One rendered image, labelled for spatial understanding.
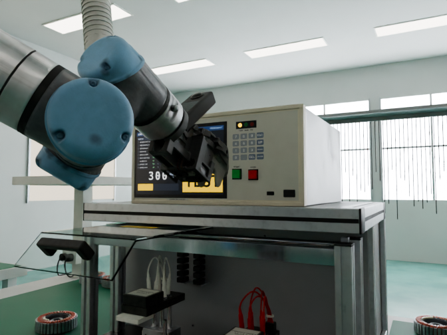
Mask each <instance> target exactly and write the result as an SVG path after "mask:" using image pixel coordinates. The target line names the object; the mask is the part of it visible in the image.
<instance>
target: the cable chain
mask: <svg viewBox="0 0 447 335"><path fill-rule="evenodd" d="M179 238H187V239H199V238H189V237H179ZM187 256H189V253H178V252H177V257H180V258H177V263H181V264H179V265H177V269H178V270H180V271H177V276H179V277H178V278H177V282H178V283H179V284H187V283H189V282H192V281H193V284H194V285H195V286H204V285H206V284H208V283H210V282H207V281H205V278H202V277H205V272H203V271H204V270H205V265H203V264H205V263H206V260H205V259H202V258H204V257H205V256H206V255H201V254H193V258H194V259H195V260H193V265H196V266H194V267H193V271H194V272H195V273H193V278H196V279H194V280H191V279H189V276H187V275H189V270H185V269H188V268H189V264H188V262H189V257H187Z"/></svg>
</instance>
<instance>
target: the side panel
mask: <svg viewBox="0 0 447 335"><path fill-rule="evenodd" d="M368 243H369V302H370V333H371V335H388V307H387V280H386V227H385V219H383V220H382V221H380V222H379V223H377V224H376V225H374V226H373V227H371V228H370V229H368Z"/></svg>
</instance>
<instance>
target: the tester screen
mask: <svg viewBox="0 0 447 335"><path fill-rule="evenodd" d="M198 128H204V129H207V130H209V131H211V132H212V133H213V134H214V135H215V136H216V137H217V138H220V140H221V141H222V142H224V125H220V126H206V127H198ZM150 142H151V140H149V139H148V138H145V137H144V136H143V135H142V134H141V133H140V132H138V133H137V155H136V194H146V195H223V194H224V179H223V192H182V182H181V181H180V180H178V182H177V183H179V190H178V191H138V184H157V183H175V182H174V181H172V180H171V179H170V178H168V181H148V171H161V170H160V167H161V163H160V162H159V161H158V160H157V159H156V158H155V157H154V156H152V155H151V154H150V153H149V152H148V148H149V145H150Z"/></svg>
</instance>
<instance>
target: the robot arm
mask: <svg viewBox="0 0 447 335"><path fill-rule="evenodd" d="M77 70H78V74H79V76H77V75H76V74H75V73H73V72H71V71H69V70H67V69H66V68H64V67H63V66H61V65H59V64H57V63H56V62H54V61H52V60H51V59H49V58H47V57H46V56H44V55H42V54H41V53H39V52H38V51H36V50H35V49H32V48H31V47H30V46H28V45H26V44H25V43H23V42H21V41H20V40H18V39H16V38H15V37H13V36H12V35H10V34H9V33H6V32H5V31H4V30H2V29H0V122H1V123H3V124H5V125H7V126H9V127H11V128H12V129H14V130H16V131H18V132H20V133H21V134H22V135H24V136H26V137H28V138H30V139H32V140H34V141H36V142H37V143H39V144H41V145H43V147H42V148H41V150H40V151H39V153H38V154H37V156H36V158H35V163H36V165H37V166H38V167H39V168H41V169H42V170H44V171H46V172H47V173H49V174H51V175H52V176H54V177H56V178H57V179H59V180H61V181H63V182H65V183H66V184H68V185H70V186H71V187H73V188H75V189H77V190H79V191H84V190H87V189H88V188H89V187H90V186H91V184H92V183H93V181H94V180H95V179H96V178H97V177H98V176H99V175H100V174H101V170H102V169H103V167H104V166H105V164H107V163H108V162H111V161H112V160H114V159H116V158H117V157H118V156H119V155H120V154H121V153H122V152H123V151H124V150H125V148H126V147H127V145H128V143H129V141H130V137H131V135H132V132H133V128H134V127H135V128H136V129H137V130H138V131H139V132H140V133H141V134H142V135H143V136H144V137H145V138H148V139H149V140H151V142H150V145H149V148H148V152H149V153H150V154H151V155H152V156H154V157H155V158H156V159H157V160H158V161H159V162H160V163H161V167H160V170H161V171H162V172H163V173H164V174H166V175H167V176H168V177H169V178H170V179H171V180H172V181H174V182H175V183H177V182H178V180H180V181H181V182H197V184H198V186H199V187H203V186H204V185H205V183H206V182H208V183H210V182H211V178H212V174H214V182H215V185H216V187H219V186H220V185H221V183H222V180H223V178H224V177H226V176H227V174H228V170H229V152H228V148H227V146H226V145H225V144H224V143H223V142H222V141H221V140H220V138H217V137H216V136H215V135H214V134H213V133H212V132H211V131H209V130H207V129H204V128H198V125H197V124H195V123H196V122H197V121H198V120H199V119H200V118H201V117H202V116H203V115H204V114H205V113H206V112H207V111H208V110H209V109H210V108H211V107H212V106H213V105H214V104H215V103H216V100H215V98H214V94H213V92H211V91H210V92H197V93H195V94H192V95H191V96H190V97H189V98H187V99H186V100H185V101H184V102H182V103H181V104H180V103H179V101H178V100H177V99H176V98H175V96H174V95H173V94H172V93H171V92H170V91H169V90H168V88H167V87H166V86H165V85H164V83H163V82H162V81H161V80H160V79H159V78H158V77H157V75H156V74H155V73H154V71H153V70H152V69H151V68H150V67H149V66H148V65H147V64H146V62H145V60H144V58H143V56H141V55H140V54H138V53H137V51H136V50H135V49H134V48H133V47H132V46H131V45H130V44H128V43H127V42H126V41H125V40H124V39H123V38H121V37H119V36H116V35H115V36H107V37H103V38H101V39H99V40H97V41H95V42H94V43H93V44H91V45H90V46H89V47H88V48H87V49H86V50H85V51H84V52H83V54H82V56H81V57H80V62H79V63H78V66H77ZM194 124H195V125H194ZM166 171H169V172H170V173H171V174H173V176H174V177H172V176H171V175H170V174H169V173H167V172H166Z"/></svg>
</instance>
